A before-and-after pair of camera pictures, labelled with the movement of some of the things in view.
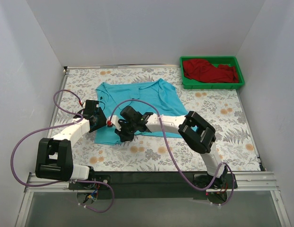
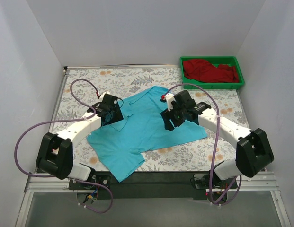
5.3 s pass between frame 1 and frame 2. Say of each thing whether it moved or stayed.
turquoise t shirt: moved
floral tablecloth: stayed
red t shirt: stayed
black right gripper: moved
